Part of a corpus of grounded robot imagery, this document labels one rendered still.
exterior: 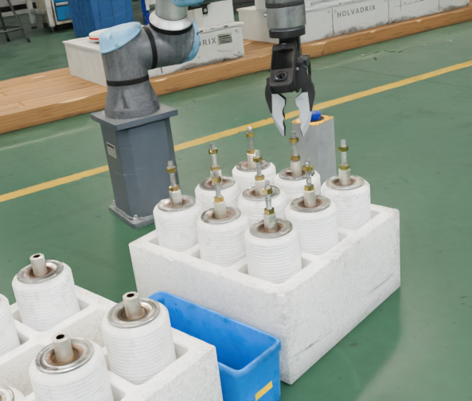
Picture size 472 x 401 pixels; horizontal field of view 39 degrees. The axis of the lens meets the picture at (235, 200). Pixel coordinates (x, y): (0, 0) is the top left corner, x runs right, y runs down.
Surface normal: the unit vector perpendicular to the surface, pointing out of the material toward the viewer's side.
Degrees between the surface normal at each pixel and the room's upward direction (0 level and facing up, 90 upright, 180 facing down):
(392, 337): 0
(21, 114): 90
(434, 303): 0
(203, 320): 88
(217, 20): 90
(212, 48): 90
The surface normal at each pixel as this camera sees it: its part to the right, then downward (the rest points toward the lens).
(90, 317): 0.75, 0.18
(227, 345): -0.67, 0.32
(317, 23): 0.54, 0.27
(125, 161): -0.22, 0.40
